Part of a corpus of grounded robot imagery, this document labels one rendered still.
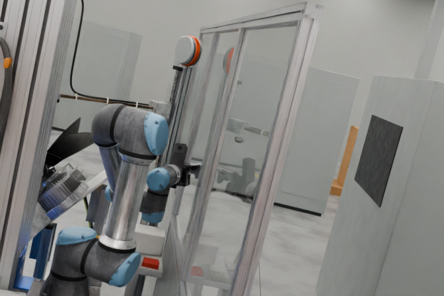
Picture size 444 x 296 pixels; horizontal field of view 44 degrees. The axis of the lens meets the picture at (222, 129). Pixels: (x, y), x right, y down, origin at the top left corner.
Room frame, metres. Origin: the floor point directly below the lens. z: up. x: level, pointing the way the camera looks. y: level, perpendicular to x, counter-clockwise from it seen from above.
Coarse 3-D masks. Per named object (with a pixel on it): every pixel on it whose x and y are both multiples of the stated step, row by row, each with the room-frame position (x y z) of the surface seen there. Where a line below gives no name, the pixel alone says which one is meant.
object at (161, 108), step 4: (152, 100) 2.83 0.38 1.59; (152, 104) 2.82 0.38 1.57; (156, 104) 2.80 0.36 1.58; (160, 104) 2.80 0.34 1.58; (164, 104) 2.82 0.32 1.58; (168, 104) 2.84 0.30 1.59; (156, 108) 2.80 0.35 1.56; (160, 108) 2.81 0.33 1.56; (164, 108) 2.82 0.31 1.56; (168, 108) 2.85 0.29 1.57; (156, 112) 2.79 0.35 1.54; (160, 112) 2.81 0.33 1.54; (164, 112) 2.83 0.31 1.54; (168, 112) 2.85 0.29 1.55; (164, 116) 2.83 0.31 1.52; (168, 116) 2.85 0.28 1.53
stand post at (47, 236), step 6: (48, 228) 2.53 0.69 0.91; (54, 228) 2.61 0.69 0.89; (42, 234) 2.52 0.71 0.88; (48, 234) 2.52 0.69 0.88; (42, 240) 2.52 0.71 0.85; (48, 240) 2.52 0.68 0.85; (42, 246) 2.52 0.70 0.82; (48, 246) 2.53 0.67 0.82; (42, 252) 2.53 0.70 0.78; (48, 252) 2.56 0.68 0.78; (36, 258) 2.52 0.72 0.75; (42, 258) 2.52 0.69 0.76; (36, 264) 2.52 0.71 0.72; (42, 264) 2.52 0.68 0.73; (36, 270) 2.52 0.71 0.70; (42, 270) 2.52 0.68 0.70; (36, 276) 2.52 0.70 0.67; (42, 276) 2.53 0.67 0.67
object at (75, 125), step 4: (76, 120) 2.71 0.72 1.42; (80, 120) 2.76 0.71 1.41; (72, 124) 2.70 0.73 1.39; (76, 124) 2.74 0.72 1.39; (68, 128) 2.68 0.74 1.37; (72, 128) 2.72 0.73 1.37; (76, 128) 2.77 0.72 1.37; (64, 132) 2.66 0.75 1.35; (68, 132) 2.70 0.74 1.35; (72, 132) 2.74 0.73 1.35; (76, 132) 2.79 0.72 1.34; (60, 136) 2.65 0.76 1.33; (64, 136) 2.68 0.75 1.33; (56, 140) 2.63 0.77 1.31; (52, 144) 2.61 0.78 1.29
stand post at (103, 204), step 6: (102, 186) 2.60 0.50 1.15; (102, 192) 2.56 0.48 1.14; (102, 198) 2.56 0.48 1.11; (102, 204) 2.57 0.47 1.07; (102, 210) 2.57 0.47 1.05; (96, 216) 2.56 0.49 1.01; (102, 216) 2.56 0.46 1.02; (96, 222) 2.56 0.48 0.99; (102, 222) 2.56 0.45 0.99; (96, 228) 2.56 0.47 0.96; (102, 228) 2.56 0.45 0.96; (90, 282) 2.56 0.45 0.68
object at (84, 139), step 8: (72, 136) 2.37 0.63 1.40; (80, 136) 2.41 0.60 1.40; (88, 136) 2.44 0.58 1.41; (56, 144) 2.40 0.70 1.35; (64, 144) 2.43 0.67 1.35; (72, 144) 2.45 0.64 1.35; (80, 144) 2.47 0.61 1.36; (88, 144) 2.50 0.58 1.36; (48, 152) 2.45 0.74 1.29; (56, 152) 2.47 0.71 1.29; (64, 152) 2.48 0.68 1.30; (72, 152) 2.50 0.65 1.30
